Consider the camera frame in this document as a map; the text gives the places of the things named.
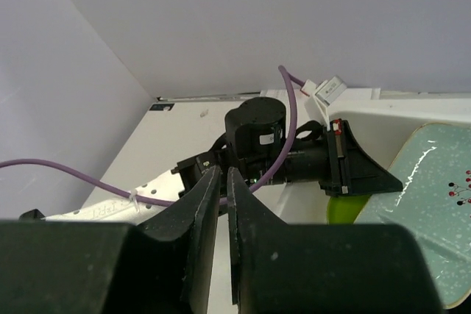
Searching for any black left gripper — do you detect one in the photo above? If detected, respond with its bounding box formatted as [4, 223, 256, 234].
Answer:
[176, 97, 403, 197]

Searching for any white plastic bin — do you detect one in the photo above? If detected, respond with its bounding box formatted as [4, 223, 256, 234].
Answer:
[274, 98, 470, 224]

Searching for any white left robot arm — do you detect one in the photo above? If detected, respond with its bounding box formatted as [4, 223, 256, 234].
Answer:
[50, 97, 403, 224]

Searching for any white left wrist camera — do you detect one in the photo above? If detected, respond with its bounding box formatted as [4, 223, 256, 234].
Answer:
[300, 76, 347, 131]

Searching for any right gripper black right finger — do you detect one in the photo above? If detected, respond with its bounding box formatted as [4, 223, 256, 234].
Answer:
[227, 168, 443, 313]

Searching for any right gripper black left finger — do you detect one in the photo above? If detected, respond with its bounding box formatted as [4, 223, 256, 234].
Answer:
[1, 167, 220, 313]

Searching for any left blue table label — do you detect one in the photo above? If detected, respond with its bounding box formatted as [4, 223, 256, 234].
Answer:
[149, 103, 174, 111]

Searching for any lime green round plate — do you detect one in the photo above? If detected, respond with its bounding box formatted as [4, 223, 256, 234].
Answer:
[327, 195, 370, 224]

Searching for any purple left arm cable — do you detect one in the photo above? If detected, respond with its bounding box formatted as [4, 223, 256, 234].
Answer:
[0, 65, 306, 208]

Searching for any pale blue rectangular divided plate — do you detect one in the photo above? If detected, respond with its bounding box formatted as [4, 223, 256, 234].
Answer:
[355, 123, 470, 309]

